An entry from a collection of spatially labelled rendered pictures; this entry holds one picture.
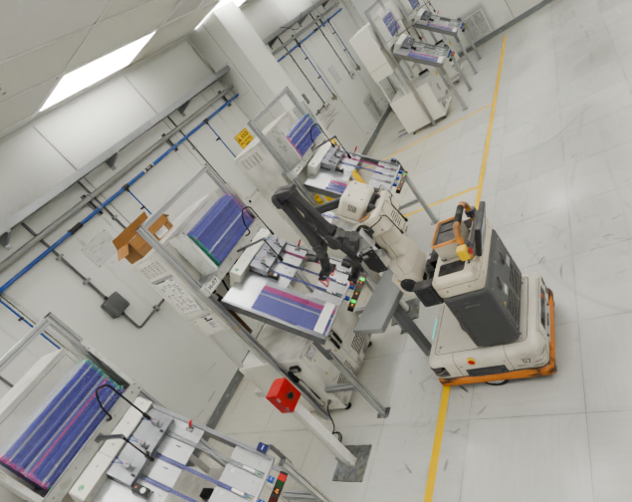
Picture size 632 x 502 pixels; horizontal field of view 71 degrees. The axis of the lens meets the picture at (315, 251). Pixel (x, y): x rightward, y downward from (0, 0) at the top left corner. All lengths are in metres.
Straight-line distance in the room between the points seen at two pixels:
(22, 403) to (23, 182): 2.22
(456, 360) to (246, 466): 1.29
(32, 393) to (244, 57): 4.48
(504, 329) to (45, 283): 3.31
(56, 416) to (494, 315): 2.12
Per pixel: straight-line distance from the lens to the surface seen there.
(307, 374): 3.16
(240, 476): 2.41
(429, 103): 7.17
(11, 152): 4.41
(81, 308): 4.12
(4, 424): 2.53
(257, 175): 4.08
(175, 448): 2.48
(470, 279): 2.32
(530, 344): 2.61
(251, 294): 2.97
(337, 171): 4.10
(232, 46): 5.96
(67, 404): 2.40
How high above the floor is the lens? 2.11
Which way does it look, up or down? 21 degrees down
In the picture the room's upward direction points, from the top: 40 degrees counter-clockwise
